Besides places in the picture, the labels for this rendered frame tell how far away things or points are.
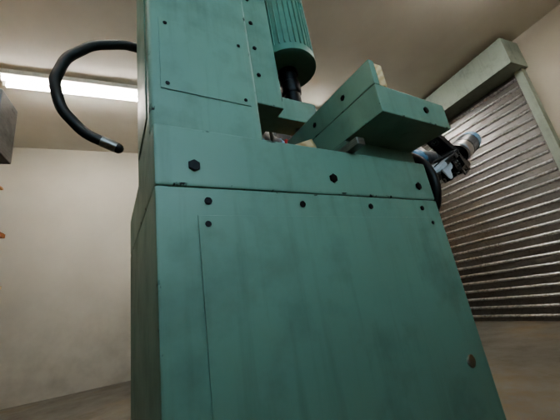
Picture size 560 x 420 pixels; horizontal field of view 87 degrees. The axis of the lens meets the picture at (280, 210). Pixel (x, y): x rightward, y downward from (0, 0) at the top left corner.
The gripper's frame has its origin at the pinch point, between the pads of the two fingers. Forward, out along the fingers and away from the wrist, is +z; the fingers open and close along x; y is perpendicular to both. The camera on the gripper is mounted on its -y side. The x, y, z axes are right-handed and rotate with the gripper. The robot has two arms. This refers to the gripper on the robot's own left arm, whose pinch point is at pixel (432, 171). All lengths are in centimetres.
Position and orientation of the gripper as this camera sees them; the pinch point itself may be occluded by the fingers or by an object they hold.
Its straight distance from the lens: 102.8
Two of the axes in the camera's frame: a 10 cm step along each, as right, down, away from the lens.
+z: -6.8, 4.5, -5.8
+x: -4.8, 3.3, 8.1
